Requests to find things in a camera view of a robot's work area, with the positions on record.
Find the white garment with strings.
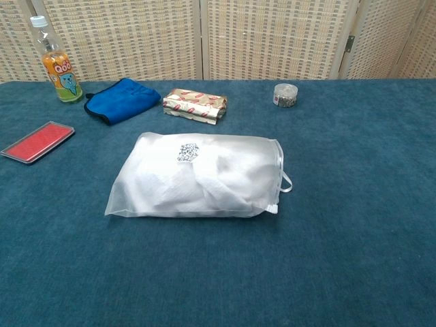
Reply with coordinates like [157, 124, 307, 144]
[134, 141, 294, 218]

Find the translucent plastic zip bag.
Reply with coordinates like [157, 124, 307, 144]
[104, 131, 294, 219]

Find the gold red-printed packet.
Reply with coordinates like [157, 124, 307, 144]
[162, 88, 228, 126]

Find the teal table cover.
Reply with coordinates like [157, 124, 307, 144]
[0, 78, 436, 327]

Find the blue folded cloth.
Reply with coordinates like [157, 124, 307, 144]
[84, 78, 162, 126]

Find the woven folding screen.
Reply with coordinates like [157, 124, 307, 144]
[0, 0, 436, 83]

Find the orange drink bottle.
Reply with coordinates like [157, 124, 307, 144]
[29, 15, 84, 104]

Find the flat red case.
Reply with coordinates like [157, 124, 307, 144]
[0, 121, 76, 167]

